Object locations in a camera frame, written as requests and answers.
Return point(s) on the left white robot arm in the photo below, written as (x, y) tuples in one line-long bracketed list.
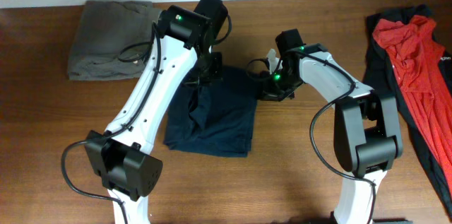
[(181, 53)]

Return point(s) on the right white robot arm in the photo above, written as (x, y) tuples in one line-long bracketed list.
[(366, 128)]

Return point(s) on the black garment with logo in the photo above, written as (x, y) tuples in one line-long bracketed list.
[(379, 75)]

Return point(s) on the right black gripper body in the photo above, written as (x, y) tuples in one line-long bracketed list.
[(280, 84)]

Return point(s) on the navy blue t-shirt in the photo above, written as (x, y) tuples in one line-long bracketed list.
[(214, 120)]

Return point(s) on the grey shorts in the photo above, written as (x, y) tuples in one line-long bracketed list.
[(108, 35)]

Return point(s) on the red garment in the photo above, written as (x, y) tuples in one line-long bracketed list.
[(414, 57)]

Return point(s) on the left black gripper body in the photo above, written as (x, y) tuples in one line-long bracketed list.
[(209, 66)]

